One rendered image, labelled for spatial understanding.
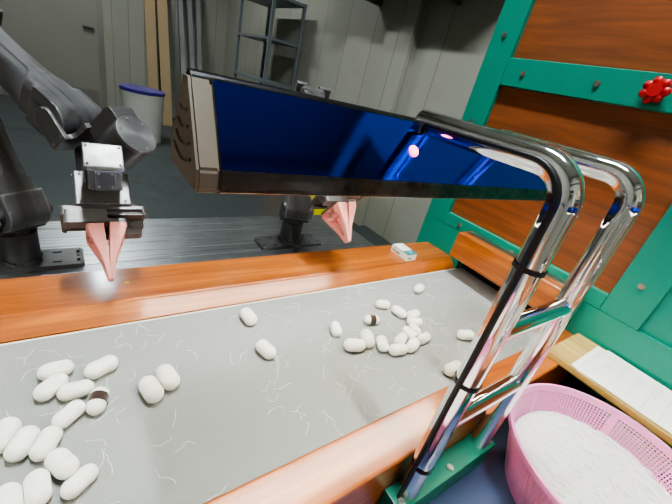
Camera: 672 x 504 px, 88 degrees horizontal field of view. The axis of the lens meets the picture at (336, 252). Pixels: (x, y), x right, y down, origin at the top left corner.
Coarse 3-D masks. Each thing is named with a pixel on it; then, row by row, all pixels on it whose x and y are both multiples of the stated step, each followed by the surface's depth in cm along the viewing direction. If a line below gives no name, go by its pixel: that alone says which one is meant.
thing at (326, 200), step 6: (324, 198) 66; (330, 198) 66; (336, 198) 67; (342, 198) 68; (324, 204) 67; (330, 204) 68; (348, 204) 69; (354, 204) 69; (348, 210) 69; (354, 210) 69; (348, 216) 69; (336, 222) 72; (348, 222) 69; (342, 228) 71
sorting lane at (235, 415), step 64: (192, 320) 55; (320, 320) 63; (384, 320) 67; (448, 320) 73; (0, 384) 39; (128, 384) 43; (192, 384) 45; (256, 384) 47; (320, 384) 50; (384, 384) 53; (448, 384) 56; (128, 448) 36; (192, 448) 38; (256, 448) 39
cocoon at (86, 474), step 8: (88, 464) 33; (80, 472) 32; (88, 472) 32; (96, 472) 33; (72, 480) 31; (80, 480) 31; (88, 480) 32; (64, 488) 31; (72, 488) 31; (80, 488) 31; (64, 496) 31; (72, 496) 31
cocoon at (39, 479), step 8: (32, 472) 31; (40, 472) 31; (48, 472) 32; (24, 480) 31; (32, 480) 30; (40, 480) 31; (48, 480) 31; (24, 488) 30; (32, 488) 30; (40, 488) 30; (48, 488) 30; (24, 496) 30; (32, 496) 29; (40, 496) 30; (48, 496) 30
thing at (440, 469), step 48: (480, 144) 29; (528, 144) 26; (576, 192) 24; (624, 192) 34; (528, 240) 27; (528, 288) 28; (576, 288) 38; (480, 336) 31; (480, 384) 32; (432, 432) 35; (480, 432) 49; (432, 480) 43
